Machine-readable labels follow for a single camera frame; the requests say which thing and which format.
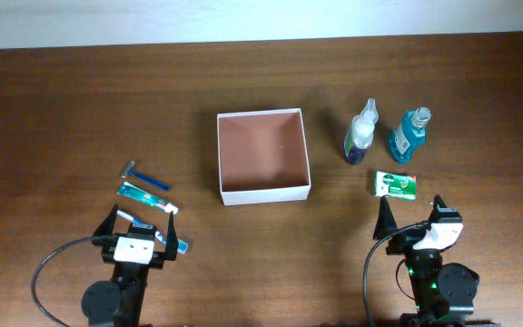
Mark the green white toothpaste tube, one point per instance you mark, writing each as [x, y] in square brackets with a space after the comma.
[130, 191]

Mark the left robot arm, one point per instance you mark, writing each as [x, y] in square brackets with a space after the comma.
[118, 301]

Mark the pink open cardboard box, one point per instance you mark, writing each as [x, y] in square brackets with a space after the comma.
[262, 157]

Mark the blue mouthwash bottle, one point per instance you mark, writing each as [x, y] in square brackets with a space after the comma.
[410, 135]

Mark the green white soap box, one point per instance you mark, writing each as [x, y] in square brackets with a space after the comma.
[403, 187]

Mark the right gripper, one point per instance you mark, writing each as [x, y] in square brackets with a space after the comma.
[403, 240]

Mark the blue white toothbrush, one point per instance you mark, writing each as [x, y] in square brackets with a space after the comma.
[182, 245]

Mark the blue disposable razor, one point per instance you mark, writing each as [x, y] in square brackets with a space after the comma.
[129, 171]

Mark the clear foam pump bottle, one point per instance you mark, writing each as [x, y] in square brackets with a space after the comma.
[359, 137]

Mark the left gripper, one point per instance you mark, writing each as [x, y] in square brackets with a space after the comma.
[158, 259]

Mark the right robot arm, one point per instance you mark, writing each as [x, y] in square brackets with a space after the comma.
[443, 292]

